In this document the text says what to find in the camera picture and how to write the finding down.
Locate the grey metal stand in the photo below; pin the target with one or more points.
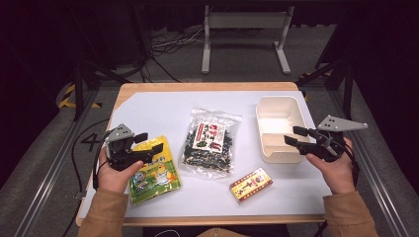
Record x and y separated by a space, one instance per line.
245 20

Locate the yellow black hazard tape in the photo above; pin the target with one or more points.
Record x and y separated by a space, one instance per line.
67 95

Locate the aluminium floor rail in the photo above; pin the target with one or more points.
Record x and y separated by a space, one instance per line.
49 177
378 184

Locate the white table mat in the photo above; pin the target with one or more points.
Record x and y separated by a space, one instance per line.
210 197

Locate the clear bag of dried seaweed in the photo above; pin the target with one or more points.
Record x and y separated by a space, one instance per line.
209 144

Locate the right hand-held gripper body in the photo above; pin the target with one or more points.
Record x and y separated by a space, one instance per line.
326 144

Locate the person's left hand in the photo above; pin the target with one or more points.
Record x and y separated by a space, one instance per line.
113 177

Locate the person's right hand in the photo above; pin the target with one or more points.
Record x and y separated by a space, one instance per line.
337 174

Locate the small red yellow box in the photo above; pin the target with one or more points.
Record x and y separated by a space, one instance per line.
251 185

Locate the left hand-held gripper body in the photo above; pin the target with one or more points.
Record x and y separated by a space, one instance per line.
122 154

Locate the white plastic container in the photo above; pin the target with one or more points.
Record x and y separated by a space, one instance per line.
275 118

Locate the yellow green spout pouch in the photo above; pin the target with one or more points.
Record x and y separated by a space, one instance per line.
159 177

